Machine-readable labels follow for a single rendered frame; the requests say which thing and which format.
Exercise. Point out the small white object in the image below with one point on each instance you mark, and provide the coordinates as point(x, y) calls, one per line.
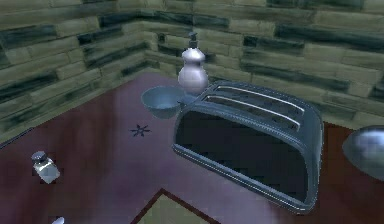
point(58, 221)

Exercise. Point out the dark grey toaster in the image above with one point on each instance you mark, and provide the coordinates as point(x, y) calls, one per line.
point(253, 140)

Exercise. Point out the shiny metal round pot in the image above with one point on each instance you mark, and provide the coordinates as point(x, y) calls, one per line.
point(366, 151)

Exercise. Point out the white soap dispenser bottle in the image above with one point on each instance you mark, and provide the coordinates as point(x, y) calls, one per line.
point(192, 71)

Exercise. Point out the glass salt shaker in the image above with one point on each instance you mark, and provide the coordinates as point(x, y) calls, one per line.
point(45, 167)

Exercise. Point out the grey blue bowl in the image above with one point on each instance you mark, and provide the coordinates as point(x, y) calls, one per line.
point(162, 102)

